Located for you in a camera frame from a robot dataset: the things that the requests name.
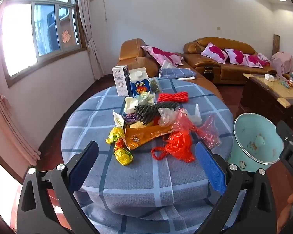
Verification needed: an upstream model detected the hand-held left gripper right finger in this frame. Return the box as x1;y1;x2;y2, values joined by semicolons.
195;141;277;234

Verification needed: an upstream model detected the window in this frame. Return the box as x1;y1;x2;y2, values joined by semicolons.
1;0;87;87

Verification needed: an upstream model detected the folded blue plaid sheet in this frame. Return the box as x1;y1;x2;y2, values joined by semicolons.
159;68;197;80

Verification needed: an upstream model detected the beige curtain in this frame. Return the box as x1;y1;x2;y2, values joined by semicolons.
76;0;105;80

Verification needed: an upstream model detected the pink floral pillow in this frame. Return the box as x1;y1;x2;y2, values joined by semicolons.
201;42;229;64
225;48;249;66
141;45;184;67
244;54;264;68

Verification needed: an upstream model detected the light green wrapper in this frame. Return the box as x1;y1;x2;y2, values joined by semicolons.
135;91;156;106

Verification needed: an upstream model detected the black foam net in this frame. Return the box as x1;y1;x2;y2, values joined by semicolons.
134;102;179;125

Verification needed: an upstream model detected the clear plastic bag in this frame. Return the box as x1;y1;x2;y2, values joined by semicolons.
158;104;203;127

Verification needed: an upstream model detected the blue plaid tablecloth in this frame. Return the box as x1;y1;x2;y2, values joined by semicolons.
61;78;235;234

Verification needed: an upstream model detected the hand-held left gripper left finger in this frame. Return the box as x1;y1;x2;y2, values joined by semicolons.
17;141;99;234

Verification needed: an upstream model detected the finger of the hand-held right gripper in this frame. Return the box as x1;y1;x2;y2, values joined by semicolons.
276;121;293;152

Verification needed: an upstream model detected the pink transparent plastic bag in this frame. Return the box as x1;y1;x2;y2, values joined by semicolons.
174;110;221;149

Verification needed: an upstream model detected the light teal metal bin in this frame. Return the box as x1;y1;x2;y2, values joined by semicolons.
228;113;284;173

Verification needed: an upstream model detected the small white packet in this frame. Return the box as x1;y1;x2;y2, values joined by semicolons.
113;111;125;128

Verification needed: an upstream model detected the brown leather three-seat sofa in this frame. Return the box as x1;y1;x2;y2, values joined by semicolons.
183;37;276;84

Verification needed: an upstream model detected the pink floral cloth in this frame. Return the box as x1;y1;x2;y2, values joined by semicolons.
257;53;271;67

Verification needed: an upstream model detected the pink curtain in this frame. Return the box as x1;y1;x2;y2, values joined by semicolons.
0;19;41;166

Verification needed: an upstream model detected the red plastic bag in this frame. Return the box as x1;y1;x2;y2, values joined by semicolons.
151;130;196;163

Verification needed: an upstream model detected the red twisted candy pack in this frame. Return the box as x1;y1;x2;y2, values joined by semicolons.
157;91;189;103

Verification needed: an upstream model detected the yellow plastic wrapper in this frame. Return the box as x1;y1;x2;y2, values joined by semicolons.
106;127;134;166

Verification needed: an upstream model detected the pink cloth cover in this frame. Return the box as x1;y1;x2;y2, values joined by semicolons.
271;52;293;76

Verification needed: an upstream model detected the white crumpled tissue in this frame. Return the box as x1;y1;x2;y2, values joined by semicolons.
124;97;139;114

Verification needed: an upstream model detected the white milk carton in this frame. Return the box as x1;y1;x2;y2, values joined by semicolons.
112;65;132;97

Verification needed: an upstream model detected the rolled bamboo mat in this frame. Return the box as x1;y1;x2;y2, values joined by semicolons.
273;34;280;55

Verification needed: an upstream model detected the dark wooden coffee table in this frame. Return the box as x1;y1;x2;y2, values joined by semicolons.
239;73;293;128

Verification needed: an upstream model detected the blue milk carton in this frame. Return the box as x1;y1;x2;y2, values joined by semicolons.
129;67;151;96

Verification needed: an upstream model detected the brown leather chaise sofa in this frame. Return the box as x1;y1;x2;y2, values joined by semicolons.
118;38;225;103

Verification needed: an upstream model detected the purple wrapper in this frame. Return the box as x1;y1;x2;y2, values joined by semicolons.
123;113;138;125

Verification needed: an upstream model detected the small clear snack packet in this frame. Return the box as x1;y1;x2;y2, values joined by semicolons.
149;77;163;93

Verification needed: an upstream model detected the orange foil snack bag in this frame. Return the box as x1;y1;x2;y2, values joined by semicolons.
124;124;179;152

